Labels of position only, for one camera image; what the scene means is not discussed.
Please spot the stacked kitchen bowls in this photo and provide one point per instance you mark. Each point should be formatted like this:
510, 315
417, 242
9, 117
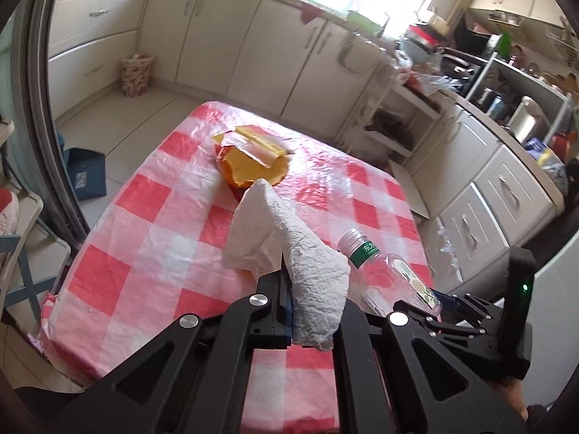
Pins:
420, 45

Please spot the orange snack bag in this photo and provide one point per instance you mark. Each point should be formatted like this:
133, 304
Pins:
246, 169

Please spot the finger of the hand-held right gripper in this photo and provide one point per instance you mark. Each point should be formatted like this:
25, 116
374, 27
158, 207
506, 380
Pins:
475, 305
470, 332

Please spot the floral wastebasket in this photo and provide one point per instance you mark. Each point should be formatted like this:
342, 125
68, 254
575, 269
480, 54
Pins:
135, 77

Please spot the white and blue chair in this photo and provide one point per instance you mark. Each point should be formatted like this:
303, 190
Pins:
31, 280

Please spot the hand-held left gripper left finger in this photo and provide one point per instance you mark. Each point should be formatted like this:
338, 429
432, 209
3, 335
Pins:
273, 312

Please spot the crumpled clear plastic sheet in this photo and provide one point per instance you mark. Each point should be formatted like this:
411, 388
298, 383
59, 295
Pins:
438, 83

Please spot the red white checkered tablecloth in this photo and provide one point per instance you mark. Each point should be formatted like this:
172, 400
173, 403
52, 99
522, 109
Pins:
149, 235

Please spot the clear plastic bottle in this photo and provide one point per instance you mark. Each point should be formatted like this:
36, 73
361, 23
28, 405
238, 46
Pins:
389, 275

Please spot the clear plastic bag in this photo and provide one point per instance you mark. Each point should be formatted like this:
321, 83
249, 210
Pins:
448, 246

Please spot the person's right hand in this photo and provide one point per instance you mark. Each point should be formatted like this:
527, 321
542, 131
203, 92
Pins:
511, 398

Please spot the grey countertop shelf unit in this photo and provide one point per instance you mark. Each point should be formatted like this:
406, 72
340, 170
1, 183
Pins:
543, 81

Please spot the white countertop appliance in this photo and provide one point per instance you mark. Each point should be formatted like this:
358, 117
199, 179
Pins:
527, 120

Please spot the cream cabinet with wide drawers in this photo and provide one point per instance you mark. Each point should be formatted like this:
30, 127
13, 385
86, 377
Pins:
90, 54

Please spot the blue plastic packet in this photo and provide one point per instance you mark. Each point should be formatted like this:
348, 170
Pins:
545, 153

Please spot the white shelf rack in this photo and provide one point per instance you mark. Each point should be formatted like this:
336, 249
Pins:
398, 147

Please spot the red white cloth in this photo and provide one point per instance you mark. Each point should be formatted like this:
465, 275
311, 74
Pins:
8, 212

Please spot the red white plastic bag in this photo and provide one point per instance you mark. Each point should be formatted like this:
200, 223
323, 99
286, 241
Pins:
409, 77

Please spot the black frying pan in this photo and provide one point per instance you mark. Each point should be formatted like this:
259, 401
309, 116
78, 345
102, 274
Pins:
391, 124

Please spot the cream cabinet with panelled drawers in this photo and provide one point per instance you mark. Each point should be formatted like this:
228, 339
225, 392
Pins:
497, 181

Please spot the yellow red snack packet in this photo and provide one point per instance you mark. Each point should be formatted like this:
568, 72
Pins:
260, 147

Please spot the white step stool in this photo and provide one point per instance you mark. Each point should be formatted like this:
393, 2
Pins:
407, 185

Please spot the green bottle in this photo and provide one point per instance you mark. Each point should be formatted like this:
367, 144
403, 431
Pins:
504, 45

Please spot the cream door cabinets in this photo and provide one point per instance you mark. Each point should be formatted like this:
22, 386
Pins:
271, 54

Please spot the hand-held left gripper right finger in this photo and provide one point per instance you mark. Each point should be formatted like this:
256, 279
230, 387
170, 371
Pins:
357, 348

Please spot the white paper towel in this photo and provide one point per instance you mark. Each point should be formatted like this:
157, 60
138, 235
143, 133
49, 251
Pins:
307, 271

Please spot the red pot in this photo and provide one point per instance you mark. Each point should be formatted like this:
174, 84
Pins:
565, 144

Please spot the blue box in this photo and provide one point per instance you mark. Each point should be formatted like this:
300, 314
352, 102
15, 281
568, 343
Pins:
83, 172

